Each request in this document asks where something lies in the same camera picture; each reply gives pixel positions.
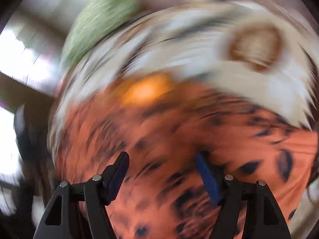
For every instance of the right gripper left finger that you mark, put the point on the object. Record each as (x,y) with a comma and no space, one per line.
(79,210)

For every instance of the dark wooden window frame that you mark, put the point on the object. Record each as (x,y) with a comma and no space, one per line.
(14,94)

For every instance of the beige leaf-pattern fleece blanket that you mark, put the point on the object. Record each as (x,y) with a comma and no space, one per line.
(259,51)

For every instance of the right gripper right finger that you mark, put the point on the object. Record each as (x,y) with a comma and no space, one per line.
(263,217)

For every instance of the orange floral garment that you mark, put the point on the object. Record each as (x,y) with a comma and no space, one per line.
(162,127)

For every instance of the green white patterned pillow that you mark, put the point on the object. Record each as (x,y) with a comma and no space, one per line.
(97,19)

